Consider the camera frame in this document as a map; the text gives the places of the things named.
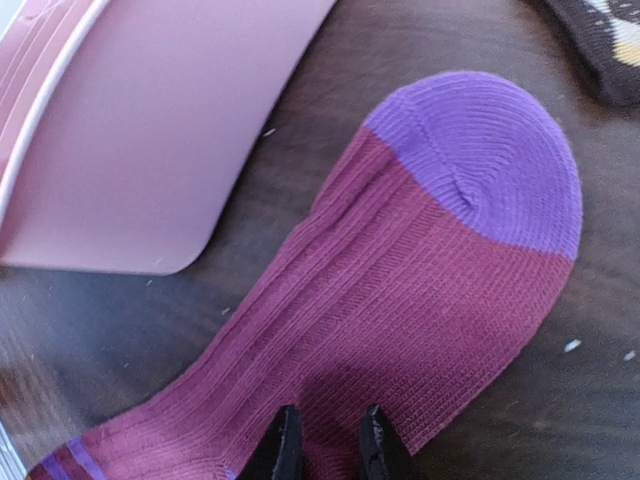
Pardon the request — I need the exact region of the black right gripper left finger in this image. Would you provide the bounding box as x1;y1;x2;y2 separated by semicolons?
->
239;405;303;480

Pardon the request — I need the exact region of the magenta purple sock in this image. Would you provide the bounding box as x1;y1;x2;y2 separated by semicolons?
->
30;72;582;479

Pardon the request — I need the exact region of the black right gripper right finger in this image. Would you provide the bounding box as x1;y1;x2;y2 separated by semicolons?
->
359;405;415;480

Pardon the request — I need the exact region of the pink divided plastic tray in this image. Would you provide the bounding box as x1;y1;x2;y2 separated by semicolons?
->
1;0;332;275

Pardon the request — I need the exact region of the brown checkered sock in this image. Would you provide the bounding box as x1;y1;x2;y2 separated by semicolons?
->
544;0;639;107

